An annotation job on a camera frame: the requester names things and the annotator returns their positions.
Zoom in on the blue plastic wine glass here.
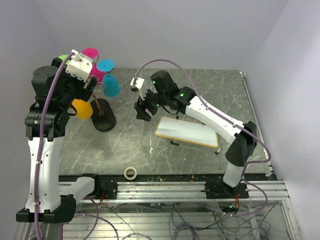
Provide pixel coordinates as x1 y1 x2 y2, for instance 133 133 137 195
96 59 120 98

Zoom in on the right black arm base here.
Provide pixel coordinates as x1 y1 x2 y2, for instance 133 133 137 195
204 182 249 199

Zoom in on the white tape roll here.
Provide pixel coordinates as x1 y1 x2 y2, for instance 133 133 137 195
123 166 138 181

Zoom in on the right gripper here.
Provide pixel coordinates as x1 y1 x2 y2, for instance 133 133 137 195
134 85 168 121

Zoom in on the aluminium rail frame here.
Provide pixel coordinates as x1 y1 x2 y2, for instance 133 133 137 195
58 181 291 203

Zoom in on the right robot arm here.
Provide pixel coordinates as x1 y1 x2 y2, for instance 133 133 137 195
130 70 257 198

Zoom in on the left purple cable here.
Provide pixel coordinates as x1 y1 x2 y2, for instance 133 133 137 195
33 51 101 240

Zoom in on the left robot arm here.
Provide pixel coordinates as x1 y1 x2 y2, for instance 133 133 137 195
16 53 102 224

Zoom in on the green plastic wine glass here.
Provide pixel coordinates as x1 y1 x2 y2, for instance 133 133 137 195
58 54 71 60

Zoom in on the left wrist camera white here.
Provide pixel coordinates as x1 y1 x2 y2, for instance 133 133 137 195
65 49 94 83

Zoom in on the small whiteboard wooden frame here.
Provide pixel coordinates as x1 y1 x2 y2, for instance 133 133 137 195
155 116 220 148

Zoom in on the black marker pen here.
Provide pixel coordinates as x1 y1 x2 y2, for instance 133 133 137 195
170 139 201 150

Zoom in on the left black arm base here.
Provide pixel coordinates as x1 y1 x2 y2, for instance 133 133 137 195
76 173 118 200

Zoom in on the copper wire wine glass rack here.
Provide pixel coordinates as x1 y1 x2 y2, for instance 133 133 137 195
90 83 116 132

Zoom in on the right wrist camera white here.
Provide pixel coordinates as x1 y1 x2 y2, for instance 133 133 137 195
130 77 148 101

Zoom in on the pink plastic wine glass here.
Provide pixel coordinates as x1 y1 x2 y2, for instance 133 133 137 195
82 47 106 88

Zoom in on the orange plastic wine glass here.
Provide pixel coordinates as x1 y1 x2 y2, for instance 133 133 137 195
72 99 93 120

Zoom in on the clear plastic cup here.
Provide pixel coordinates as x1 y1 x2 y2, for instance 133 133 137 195
130 117 144 129

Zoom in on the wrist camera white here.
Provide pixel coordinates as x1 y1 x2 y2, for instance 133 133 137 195
130 77 148 101
65 49 94 83

